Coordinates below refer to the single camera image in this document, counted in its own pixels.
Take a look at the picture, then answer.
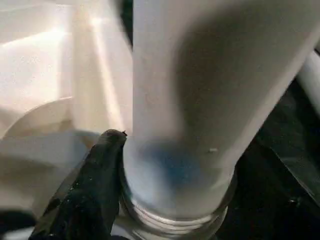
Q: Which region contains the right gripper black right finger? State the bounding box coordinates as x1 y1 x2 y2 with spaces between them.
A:
219 142 320 240

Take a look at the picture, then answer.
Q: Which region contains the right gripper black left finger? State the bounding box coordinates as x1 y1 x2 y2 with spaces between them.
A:
29 128 129 240

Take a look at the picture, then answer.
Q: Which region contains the white plastic table top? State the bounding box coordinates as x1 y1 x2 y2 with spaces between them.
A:
0 0 135 240

